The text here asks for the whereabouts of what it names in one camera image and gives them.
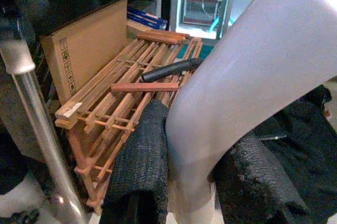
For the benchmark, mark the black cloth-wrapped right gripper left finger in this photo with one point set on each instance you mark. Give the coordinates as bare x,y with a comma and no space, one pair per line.
139,155

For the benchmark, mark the chrome metal pole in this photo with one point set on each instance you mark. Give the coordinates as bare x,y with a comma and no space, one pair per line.
44,129

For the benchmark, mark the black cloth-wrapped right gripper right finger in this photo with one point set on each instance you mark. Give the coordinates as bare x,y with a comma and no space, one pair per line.
252,179

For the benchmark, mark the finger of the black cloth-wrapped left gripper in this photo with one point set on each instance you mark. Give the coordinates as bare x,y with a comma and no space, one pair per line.
23,5

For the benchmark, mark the red framed device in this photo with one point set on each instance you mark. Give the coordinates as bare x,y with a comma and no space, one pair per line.
201,9

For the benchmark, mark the blue printed box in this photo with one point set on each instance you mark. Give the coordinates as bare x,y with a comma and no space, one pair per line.
147,19

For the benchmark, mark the black cloth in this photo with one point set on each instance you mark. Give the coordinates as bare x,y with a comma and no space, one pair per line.
305,140

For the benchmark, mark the brown cardboard box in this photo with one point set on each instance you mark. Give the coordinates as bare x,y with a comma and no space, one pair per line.
87,48

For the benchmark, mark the wooden folding slatted rack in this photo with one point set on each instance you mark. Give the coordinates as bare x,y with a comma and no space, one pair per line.
116,97

